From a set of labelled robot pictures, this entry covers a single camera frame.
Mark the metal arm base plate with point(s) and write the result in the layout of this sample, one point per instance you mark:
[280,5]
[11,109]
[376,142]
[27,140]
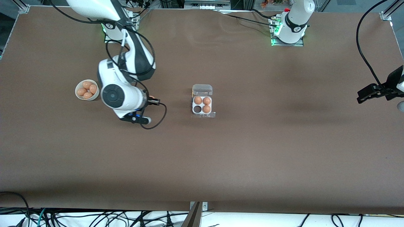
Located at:
[287,44]
[109,40]

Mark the dark slanted pole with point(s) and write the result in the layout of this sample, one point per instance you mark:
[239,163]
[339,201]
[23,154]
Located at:
[193,219]

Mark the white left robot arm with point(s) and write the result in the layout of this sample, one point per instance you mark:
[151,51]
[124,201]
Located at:
[296,19]

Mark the aluminium frame profile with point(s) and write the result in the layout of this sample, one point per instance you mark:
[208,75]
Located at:
[23,8]
[386,15]

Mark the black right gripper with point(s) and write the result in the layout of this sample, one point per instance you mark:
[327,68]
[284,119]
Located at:
[151,101]

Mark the white round bowl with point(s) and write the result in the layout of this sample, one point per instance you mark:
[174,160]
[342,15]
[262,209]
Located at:
[96,96]

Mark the small metal bracket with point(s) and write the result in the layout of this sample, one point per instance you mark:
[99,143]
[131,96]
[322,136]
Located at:
[205,206]

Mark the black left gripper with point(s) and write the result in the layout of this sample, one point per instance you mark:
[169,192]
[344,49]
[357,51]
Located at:
[393,82]

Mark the grey power strip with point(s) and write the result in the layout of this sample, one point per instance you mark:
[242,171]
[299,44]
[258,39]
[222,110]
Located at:
[205,4]

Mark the clear plastic egg carton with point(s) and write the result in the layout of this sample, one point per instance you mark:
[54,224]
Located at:
[202,90]

